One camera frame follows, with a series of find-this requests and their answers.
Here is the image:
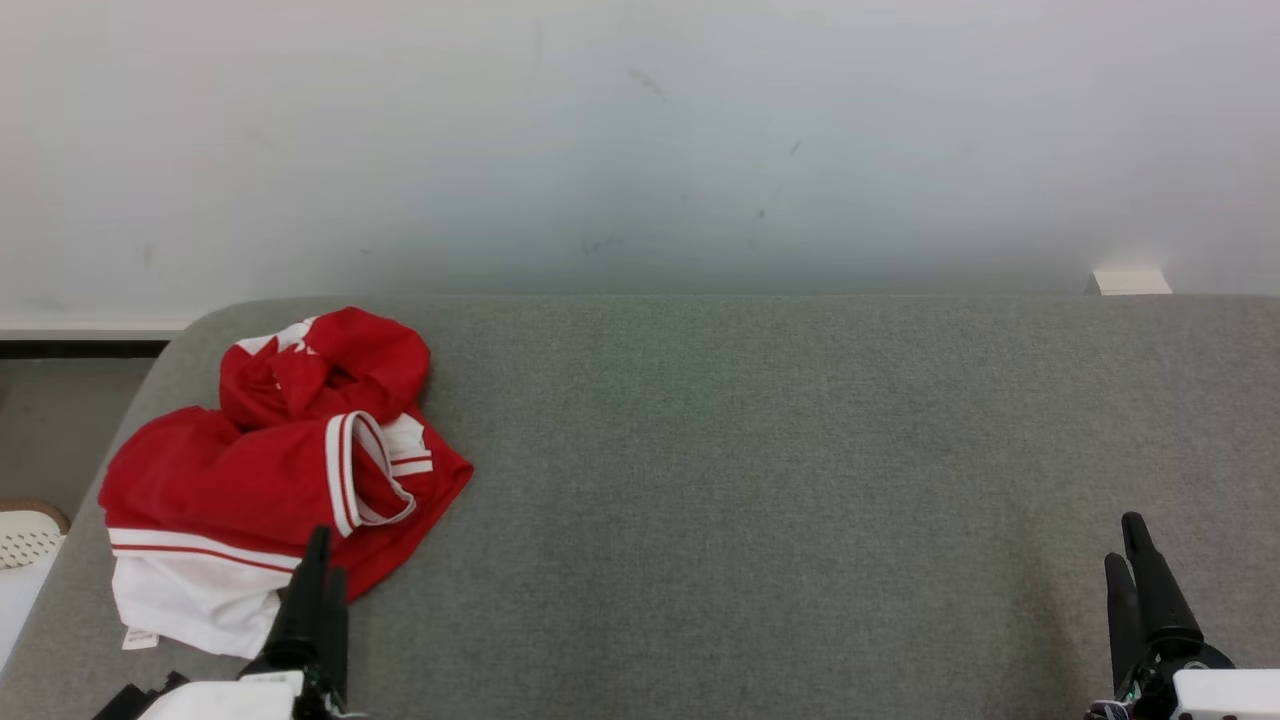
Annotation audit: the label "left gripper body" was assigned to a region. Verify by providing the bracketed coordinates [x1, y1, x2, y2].
[140, 655, 367, 720]

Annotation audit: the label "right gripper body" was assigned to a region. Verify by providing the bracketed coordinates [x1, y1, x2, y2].
[1088, 645, 1280, 720]

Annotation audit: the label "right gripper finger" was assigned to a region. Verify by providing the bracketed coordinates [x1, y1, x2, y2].
[1104, 552, 1150, 694]
[1121, 512, 1205, 657]

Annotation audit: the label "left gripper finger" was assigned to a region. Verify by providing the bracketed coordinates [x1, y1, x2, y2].
[262, 525, 332, 674]
[325, 566, 350, 703]

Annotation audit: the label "red basketball jersey white sleeves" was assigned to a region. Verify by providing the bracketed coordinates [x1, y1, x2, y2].
[98, 405, 475, 659]

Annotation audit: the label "white baseboard strip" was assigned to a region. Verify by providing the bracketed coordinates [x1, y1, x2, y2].
[0, 316, 193, 343]

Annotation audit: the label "grey fabric sofa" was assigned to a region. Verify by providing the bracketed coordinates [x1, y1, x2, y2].
[0, 293, 1280, 720]

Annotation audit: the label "white wall box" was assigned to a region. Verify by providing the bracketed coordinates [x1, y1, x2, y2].
[1092, 268, 1173, 297]

